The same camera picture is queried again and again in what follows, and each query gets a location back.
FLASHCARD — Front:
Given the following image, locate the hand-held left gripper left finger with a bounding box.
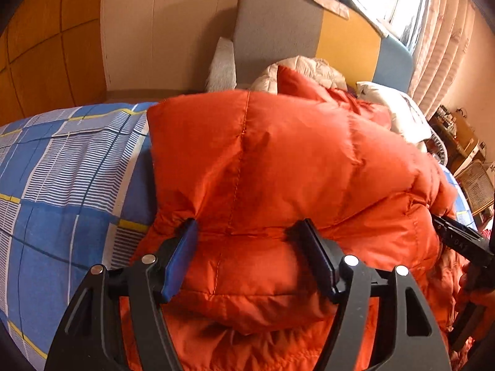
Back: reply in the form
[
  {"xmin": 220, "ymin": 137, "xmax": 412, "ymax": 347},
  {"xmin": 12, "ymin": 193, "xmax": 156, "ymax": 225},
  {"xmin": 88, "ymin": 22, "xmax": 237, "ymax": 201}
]
[{"xmin": 44, "ymin": 218, "xmax": 200, "ymax": 371}]

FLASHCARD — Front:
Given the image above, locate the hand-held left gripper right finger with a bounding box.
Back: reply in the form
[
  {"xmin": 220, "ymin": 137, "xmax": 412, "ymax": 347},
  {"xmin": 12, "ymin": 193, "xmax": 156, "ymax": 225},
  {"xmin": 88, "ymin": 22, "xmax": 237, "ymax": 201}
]
[{"xmin": 290, "ymin": 218, "xmax": 453, "ymax": 371}]

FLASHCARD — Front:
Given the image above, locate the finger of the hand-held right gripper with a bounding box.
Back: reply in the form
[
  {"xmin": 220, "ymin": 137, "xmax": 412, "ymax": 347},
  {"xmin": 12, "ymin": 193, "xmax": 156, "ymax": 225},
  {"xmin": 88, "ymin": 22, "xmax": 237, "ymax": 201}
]
[{"xmin": 431, "ymin": 214, "xmax": 484, "ymax": 256}]

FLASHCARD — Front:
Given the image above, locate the orange down jacket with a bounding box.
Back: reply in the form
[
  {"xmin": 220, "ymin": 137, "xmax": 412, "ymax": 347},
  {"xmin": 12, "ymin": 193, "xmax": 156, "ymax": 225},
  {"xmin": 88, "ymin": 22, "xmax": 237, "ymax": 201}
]
[{"xmin": 120, "ymin": 66, "xmax": 488, "ymax": 371}]

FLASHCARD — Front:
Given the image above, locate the wicker chair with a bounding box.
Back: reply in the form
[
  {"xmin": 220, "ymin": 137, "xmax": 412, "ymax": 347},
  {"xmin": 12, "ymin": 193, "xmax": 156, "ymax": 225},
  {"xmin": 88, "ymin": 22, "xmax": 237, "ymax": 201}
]
[{"xmin": 454, "ymin": 160, "xmax": 495, "ymax": 217}]

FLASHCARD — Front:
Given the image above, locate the grey round basket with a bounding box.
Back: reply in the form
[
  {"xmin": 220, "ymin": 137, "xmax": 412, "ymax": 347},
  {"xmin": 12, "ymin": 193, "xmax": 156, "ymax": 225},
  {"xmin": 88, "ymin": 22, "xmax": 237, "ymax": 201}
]
[{"xmin": 420, "ymin": 127, "xmax": 449, "ymax": 167}]

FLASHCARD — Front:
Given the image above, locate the cluttered wooden desk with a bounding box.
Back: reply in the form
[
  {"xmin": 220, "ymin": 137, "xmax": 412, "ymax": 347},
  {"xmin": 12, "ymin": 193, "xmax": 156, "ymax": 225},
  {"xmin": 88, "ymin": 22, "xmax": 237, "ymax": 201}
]
[{"xmin": 429, "ymin": 104, "xmax": 488, "ymax": 171}]

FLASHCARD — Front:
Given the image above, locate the blue plaid bed sheet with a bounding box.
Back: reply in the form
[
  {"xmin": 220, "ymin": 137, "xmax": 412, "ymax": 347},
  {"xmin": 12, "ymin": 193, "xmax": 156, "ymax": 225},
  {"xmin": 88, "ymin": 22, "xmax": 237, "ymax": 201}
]
[{"xmin": 0, "ymin": 102, "xmax": 474, "ymax": 371}]

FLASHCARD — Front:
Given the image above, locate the white printed pillow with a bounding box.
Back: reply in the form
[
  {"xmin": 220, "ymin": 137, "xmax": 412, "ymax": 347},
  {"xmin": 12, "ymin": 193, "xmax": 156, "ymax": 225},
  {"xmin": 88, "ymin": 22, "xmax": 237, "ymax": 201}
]
[{"xmin": 356, "ymin": 81, "xmax": 433, "ymax": 143}]

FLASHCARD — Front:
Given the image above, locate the long pleated curtain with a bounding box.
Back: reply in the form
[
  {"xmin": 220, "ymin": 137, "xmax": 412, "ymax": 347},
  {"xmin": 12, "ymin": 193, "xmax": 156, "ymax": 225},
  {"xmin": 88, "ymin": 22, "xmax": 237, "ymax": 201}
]
[{"xmin": 406, "ymin": 0, "xmax": 477, "ymax": 118}]

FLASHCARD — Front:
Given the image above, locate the grey fuzzy cushion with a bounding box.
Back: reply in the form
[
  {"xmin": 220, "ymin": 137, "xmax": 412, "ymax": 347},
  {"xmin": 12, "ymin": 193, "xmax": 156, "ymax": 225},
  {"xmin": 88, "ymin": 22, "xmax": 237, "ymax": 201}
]
[{"xmin": 205, "ymin": 36, "xmax": 237, "ymax": 92}]

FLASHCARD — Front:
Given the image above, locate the white quilted jacket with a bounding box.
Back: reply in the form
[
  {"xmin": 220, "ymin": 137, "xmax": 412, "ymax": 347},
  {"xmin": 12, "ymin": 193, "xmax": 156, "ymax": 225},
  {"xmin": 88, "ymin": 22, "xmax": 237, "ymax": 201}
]
[{"xmin": 251, "ymin": 56, "xmax": 349, "ymax": 94}]

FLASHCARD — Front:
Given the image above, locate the grey yellow blue headboard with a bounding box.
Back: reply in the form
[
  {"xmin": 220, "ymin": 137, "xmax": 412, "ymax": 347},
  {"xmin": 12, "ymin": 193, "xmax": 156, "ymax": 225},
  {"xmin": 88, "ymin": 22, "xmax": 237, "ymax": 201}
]
[{"xmin": 232, "ymin": 0, "xmax": 414, "ymax": 93}]

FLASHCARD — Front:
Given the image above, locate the wooden wardrobe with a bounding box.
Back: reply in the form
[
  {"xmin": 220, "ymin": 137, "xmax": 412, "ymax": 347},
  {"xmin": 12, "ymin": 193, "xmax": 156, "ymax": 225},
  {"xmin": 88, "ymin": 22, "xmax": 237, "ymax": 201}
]
[{"xmin": 0, "ymin": 0, "xmax": 107, "ymax": 128}]

